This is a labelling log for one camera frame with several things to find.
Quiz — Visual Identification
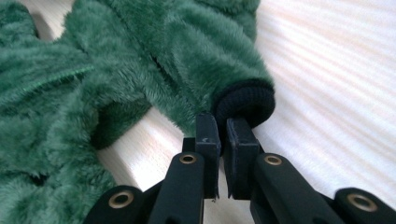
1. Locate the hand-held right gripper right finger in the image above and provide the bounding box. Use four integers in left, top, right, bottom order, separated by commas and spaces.
223, 117, 261, 200

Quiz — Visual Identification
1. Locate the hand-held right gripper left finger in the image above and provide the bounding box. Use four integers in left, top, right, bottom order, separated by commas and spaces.
195, 112, 222, 200

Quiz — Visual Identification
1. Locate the green fuzzy garment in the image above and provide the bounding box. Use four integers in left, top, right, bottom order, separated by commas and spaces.
0, 0, 276, 224

